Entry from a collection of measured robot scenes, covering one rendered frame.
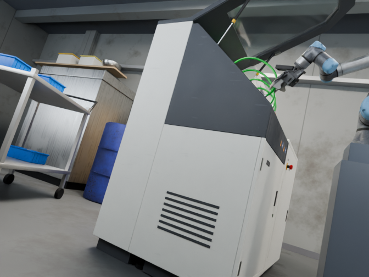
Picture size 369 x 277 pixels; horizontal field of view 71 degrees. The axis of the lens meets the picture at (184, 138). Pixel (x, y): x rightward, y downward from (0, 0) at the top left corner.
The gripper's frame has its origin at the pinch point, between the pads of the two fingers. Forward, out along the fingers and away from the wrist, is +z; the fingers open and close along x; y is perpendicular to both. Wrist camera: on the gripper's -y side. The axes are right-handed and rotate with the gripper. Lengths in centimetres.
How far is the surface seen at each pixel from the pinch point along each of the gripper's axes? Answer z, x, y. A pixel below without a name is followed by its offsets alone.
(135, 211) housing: 86, -65, 25
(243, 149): 22, -44, 34
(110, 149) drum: 189, 22, -111
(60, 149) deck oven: 268, 4, -176
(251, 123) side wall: 11.8, -41.0, 25.4
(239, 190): 34, -48, 48
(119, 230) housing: 99, -69, 28
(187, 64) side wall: 18, -43, -30
